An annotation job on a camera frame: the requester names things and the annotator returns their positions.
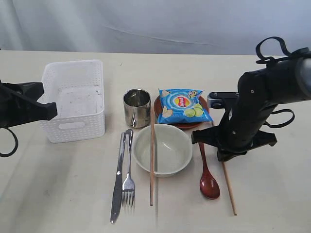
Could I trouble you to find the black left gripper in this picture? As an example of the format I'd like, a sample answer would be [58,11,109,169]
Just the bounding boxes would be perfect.
[0,82,57,127]

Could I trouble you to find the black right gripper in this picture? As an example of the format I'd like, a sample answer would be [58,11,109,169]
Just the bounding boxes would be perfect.
[191,72,279,162]

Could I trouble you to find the brown wooden chopstick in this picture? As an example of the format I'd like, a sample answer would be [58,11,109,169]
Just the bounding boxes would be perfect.
[210,120,238,216]
[150,107,155,206]

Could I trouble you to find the white woven plastic basket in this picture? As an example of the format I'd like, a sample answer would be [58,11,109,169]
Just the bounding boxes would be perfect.
[38,60,105,143]

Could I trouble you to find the brown wooden spoon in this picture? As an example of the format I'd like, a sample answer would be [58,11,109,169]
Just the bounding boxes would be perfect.
[198,142,220,200]

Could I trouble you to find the white ceramic bowl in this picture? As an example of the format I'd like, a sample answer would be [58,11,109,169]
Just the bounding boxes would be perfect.
[132,124,192,177]

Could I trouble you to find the blue potato chips bag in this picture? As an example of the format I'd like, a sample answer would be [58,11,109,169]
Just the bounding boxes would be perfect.
[157,89,212,124]

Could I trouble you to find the brown ceramic plate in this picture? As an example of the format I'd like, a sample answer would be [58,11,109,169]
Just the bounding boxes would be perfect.
[154,96,209,130]

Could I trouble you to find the shiny steel cup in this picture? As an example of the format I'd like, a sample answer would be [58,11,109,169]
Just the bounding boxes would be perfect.
[123,89,151,128]

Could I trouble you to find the steel spoon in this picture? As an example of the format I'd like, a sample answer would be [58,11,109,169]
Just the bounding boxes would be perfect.
[122,129,135,208]

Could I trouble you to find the steel fork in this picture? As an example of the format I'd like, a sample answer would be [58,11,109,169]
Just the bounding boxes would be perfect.
[110,132,126,224]

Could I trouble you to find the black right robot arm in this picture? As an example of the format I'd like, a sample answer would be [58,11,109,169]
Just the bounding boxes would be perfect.
[191,49,311,162]

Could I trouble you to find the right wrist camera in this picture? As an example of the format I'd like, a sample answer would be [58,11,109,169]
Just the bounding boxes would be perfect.
[207,92,239,109]

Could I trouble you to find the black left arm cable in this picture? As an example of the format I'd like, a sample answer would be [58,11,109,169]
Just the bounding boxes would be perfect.
[0,127,19,158]

